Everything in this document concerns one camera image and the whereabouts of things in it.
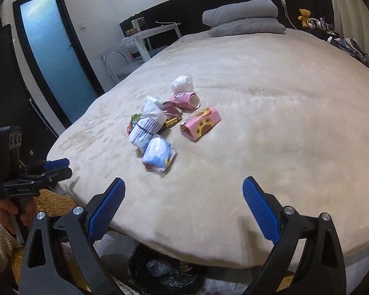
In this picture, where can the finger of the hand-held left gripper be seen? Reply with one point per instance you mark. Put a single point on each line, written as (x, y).
(58, 163)
(60, 173)

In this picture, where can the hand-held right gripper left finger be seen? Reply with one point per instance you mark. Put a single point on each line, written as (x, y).
(106, 212)

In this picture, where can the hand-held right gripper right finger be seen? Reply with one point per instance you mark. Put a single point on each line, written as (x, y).
(261, 212)

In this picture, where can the blue white snack packet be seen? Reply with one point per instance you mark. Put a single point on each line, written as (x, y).
(158, 153)

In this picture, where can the green wrapper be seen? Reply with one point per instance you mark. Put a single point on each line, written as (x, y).
(134, 119)

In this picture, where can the bin with black bag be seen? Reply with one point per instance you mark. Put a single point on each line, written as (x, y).
(172, 281)

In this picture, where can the pink yellow cheese print box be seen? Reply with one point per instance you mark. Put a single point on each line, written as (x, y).
(201, 123)

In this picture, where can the yellow black wrapper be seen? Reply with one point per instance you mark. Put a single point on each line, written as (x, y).
(171, 123)

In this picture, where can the pink paper carton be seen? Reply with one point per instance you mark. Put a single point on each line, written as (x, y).
(183, 101)

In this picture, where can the white plastic bag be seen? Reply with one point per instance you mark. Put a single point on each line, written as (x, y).
(183, 83)

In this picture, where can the person's left hand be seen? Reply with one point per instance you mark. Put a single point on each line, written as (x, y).
(6, 212)

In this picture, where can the yellow rug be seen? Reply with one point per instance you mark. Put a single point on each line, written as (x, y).
(53, 204)

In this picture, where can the black cabinet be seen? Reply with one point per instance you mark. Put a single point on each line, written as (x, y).
(6, 92)

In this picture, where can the clear plastic piece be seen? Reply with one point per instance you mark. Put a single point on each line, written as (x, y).
(158, 267)

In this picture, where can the beige blanket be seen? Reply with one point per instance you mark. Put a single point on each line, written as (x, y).
(264, 113)

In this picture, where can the blue glass door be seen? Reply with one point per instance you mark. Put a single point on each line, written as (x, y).
(52, 52)

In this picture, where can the grey seat chair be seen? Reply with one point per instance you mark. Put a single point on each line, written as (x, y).
(126, 67)

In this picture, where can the white wooden chair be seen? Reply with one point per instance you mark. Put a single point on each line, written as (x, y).
(143, 41)

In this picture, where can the brown cardboard box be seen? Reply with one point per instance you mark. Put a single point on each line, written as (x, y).
(131, 32)

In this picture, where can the patterned clothes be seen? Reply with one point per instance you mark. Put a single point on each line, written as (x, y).
(353, 47)

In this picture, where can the dark bedside table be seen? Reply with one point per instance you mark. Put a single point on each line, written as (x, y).
(326, 33)

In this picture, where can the white headphones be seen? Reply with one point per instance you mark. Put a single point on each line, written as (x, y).
(313, 24)

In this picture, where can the grey folded duvet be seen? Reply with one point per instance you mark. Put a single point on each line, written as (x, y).
(243, 17)

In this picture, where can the yellow teddy bear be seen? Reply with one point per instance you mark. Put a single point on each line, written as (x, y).
(304, 17)

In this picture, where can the black headboard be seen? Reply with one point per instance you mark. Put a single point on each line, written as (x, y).
(187, 9)

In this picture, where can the pale curtain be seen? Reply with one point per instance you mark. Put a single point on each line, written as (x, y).
(356, 12)

